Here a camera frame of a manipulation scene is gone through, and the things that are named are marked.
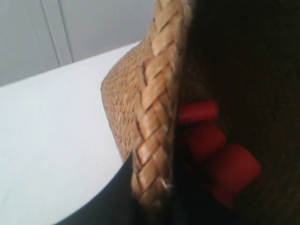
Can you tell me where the red cylinder upper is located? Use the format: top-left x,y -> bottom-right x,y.
179,100 -> 219,124

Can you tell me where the red cylinder large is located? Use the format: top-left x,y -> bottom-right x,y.
206,144 -> 261,208

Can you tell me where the brown woven wicker basket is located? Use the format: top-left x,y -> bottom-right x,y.
101,0 -> 300,225

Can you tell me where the red cylinder middle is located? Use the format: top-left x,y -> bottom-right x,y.
185,121 -> 226,163

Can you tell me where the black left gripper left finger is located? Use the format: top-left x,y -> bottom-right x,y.
52,156 -> 146,225

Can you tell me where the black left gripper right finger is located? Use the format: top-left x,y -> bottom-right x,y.
172,131 -> 225,225

